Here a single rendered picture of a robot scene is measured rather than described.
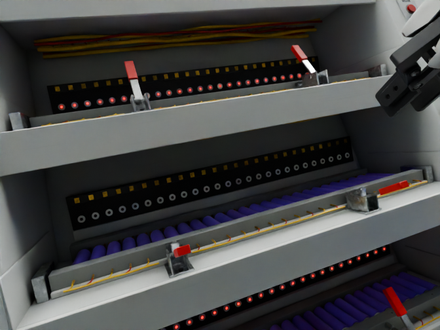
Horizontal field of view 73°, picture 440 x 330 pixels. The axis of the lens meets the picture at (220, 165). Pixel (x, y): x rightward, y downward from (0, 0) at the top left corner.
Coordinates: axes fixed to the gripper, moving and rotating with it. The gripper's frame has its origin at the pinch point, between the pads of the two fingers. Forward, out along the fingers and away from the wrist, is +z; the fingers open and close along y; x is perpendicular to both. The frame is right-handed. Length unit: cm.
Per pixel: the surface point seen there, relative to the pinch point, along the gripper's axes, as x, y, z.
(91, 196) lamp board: -7.9, 35.2, 25.8
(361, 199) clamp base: 6.4, 0.2, 14.3
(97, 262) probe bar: 4.3, 34.4, 17.0
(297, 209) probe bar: 4.7, 7.9, 17.6
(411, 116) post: -4.9, -18.7, 15.4
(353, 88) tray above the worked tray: -9.0, -5.2, 10.3
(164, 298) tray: 10.5, 28.2, 14.2
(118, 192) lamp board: -7.7, 31.3, 26.0
